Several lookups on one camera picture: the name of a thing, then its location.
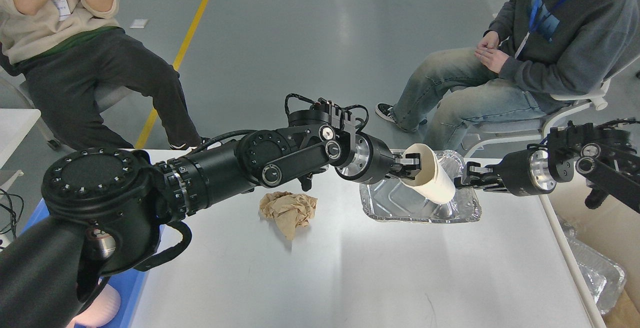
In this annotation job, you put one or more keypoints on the foil tray in bin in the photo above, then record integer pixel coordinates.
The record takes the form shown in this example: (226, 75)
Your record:
(604, 278)

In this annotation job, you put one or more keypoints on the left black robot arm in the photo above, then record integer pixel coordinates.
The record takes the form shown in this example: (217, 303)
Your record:
(111, 210)

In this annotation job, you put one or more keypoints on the grey white office chair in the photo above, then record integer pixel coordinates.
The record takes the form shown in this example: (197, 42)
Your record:
(489, 133)

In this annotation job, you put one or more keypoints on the person in beige hoodie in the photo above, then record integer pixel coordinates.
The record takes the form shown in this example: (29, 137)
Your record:
(64, 48)

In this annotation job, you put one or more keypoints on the white side table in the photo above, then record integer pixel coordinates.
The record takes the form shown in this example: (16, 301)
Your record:
(15, 124)

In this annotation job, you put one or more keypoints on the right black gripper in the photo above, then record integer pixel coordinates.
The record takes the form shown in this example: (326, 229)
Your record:
(520, 173)

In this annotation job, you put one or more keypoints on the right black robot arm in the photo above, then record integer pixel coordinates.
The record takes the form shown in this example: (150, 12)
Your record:
(603, 154)

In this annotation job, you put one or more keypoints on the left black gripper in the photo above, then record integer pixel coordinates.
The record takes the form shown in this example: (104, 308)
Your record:
(373, 161)

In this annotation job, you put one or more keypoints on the pink mug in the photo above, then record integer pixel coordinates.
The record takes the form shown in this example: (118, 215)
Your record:
(102, 310)

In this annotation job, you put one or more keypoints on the white plastic bin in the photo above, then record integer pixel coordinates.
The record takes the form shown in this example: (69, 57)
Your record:
(613, 230)

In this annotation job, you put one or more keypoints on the brown paper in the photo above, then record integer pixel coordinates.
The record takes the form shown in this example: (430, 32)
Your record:
(288, 210)

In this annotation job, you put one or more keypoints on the aluminium foil tray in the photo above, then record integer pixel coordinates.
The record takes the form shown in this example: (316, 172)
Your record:
(391, 200)

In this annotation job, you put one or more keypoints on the white paper cup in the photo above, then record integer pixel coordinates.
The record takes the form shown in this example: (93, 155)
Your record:
(432, 181)

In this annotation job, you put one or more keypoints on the white paper on floor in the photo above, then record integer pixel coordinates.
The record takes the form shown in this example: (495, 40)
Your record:
(139, 23)

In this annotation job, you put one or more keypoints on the person in grey hoodie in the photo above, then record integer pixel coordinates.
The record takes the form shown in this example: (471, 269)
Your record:
(532, 51)

